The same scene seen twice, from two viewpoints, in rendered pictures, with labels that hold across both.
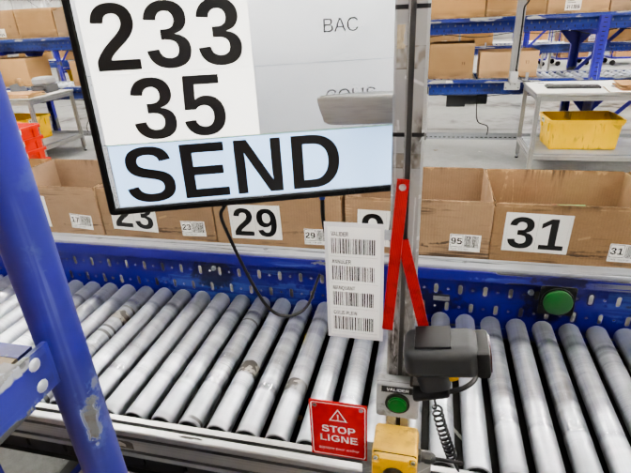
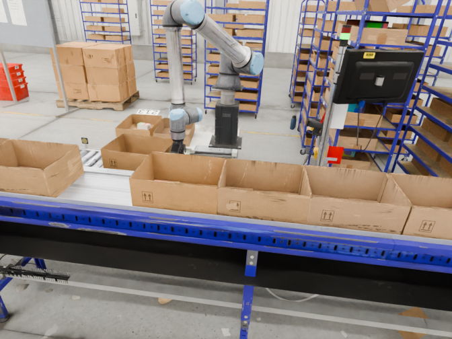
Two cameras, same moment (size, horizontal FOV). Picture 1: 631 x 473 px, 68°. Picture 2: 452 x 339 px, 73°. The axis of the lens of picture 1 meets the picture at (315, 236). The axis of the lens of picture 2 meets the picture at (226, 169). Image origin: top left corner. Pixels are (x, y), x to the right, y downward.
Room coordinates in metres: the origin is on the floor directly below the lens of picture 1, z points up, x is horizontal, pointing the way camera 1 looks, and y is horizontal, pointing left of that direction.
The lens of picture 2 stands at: (2.38, -1.04, 1.71)
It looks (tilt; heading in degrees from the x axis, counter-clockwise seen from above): 28 degrees down; 172
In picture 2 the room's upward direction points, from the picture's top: 3 degrees clockwise
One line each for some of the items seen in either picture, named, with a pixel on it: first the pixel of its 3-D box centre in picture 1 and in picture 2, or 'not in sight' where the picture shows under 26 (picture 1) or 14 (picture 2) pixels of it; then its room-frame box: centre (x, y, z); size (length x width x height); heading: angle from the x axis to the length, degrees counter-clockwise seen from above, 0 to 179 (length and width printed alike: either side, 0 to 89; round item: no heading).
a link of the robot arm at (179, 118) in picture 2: not in sight; (177, 120); (0.63, -1.08, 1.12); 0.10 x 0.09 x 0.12; 129
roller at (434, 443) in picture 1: (440, 379); not in sight; (0.84, -0.27, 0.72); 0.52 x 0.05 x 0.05; 166
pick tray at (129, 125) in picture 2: not in sight; (140, 126); (-0.13, -1.42, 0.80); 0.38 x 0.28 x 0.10; 169
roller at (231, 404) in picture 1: (255, 357); not in sight; (0.95, 0.17, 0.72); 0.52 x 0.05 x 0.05; 166
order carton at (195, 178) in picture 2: not in sight; (181, 183); (1.11, -1.06, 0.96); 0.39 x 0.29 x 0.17; 76
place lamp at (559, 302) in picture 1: (558, 303); not in sight; (1.00, -0.61, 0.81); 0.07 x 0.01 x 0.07; 76
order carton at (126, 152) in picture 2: not in sight; (140, 155); (0.51, -1.34, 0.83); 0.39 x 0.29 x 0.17; 71
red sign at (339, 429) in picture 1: (355, 432); (330, 155); (0.59, -0.05, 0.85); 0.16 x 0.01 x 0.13; 76
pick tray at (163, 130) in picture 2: not in sight; (175, 131); (-0.03, -1.12, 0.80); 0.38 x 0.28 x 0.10; 171
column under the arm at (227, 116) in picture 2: not in sight; (227, 122); (0.10, -0.71, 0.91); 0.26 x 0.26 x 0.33; 78
